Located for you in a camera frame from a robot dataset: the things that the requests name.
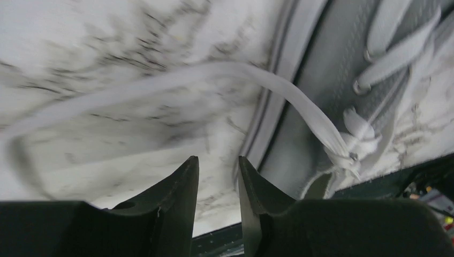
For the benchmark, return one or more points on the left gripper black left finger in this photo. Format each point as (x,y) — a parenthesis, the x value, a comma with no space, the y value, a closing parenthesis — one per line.
(157,222)

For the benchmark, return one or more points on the grey canvas sneaker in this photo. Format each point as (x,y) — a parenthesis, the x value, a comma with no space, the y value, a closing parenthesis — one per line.
(308,91)

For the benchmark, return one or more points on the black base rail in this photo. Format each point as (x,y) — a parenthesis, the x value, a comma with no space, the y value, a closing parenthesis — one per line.
(228,241)

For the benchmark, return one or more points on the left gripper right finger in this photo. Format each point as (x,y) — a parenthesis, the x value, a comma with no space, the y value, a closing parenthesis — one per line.
(274,224)

